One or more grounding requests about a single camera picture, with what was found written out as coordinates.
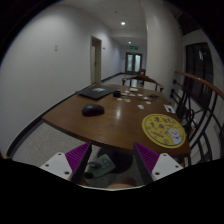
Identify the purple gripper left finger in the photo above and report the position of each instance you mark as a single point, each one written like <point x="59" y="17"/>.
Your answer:
<point x="71" y="165"/>

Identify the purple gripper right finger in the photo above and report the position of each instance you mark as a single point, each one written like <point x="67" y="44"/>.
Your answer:
<point x="153" y="166"/>

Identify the black computer mouse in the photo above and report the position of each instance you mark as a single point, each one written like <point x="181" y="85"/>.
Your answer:
<point x="93" y="110"/>

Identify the white card on table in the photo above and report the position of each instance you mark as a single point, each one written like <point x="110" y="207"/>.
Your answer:
<point x="169" y="108"/>

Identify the black closed laptop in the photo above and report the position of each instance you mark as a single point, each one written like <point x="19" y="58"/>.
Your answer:
<point x="97" y="92"/>

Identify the black metal stair railing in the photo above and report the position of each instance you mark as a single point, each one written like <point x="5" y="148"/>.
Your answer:
<point x="200" y="107"/>

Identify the small black box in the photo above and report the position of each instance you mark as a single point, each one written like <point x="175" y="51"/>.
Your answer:
<point x="117" y="94"/>

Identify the wooden armchair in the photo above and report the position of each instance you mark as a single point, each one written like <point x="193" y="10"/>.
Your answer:
<point x="141" y="76"/>

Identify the double glass door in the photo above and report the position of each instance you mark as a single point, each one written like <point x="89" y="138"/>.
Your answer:
<point x="133" y="63"/>

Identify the green exit sign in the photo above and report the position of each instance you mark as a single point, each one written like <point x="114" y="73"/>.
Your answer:
<point x="134" y="47"/>

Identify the wooden side door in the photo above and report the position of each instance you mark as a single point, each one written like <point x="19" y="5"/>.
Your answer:
<point x="95" y="60"/>

